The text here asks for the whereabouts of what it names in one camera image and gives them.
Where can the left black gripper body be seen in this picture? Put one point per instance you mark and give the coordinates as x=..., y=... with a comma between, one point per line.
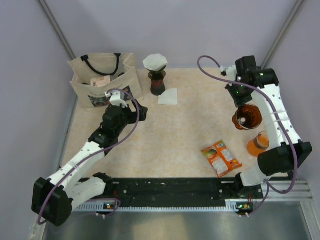
x=128, y=117

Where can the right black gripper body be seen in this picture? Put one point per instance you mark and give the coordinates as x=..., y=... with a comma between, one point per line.
x=240, y=96

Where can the brown coffee dripper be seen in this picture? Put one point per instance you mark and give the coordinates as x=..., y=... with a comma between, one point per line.
x=247, y=117

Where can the white paper coffee filters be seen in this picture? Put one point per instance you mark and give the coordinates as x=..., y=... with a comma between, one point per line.
x=169, y=97

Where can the olive green coffee dripper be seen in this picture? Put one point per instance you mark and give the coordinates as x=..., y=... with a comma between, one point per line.
x=157, y=75

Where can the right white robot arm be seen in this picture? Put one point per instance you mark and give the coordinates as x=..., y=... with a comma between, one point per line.
x=287, y=151

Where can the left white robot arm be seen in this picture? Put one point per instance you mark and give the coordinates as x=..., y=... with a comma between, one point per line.
x=55, y=198

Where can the red glass coffee server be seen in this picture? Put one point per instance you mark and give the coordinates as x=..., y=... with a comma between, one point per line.
x=157, y=86

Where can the box inside tote bag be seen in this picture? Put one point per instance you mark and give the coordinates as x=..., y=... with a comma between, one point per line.
x=100, y=81

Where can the orange snack packet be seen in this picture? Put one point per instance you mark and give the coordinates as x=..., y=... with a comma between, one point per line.
x=221, y=158

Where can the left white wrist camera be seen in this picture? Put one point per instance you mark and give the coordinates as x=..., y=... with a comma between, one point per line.
x=116, y=98

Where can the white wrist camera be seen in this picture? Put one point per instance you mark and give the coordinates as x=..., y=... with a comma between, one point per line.
x=116, y=98
x=229, y=72

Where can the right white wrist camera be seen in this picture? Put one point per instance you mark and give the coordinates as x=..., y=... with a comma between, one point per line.
x=229, y=72

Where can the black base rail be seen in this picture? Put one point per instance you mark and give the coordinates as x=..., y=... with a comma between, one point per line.
x=177, y=192

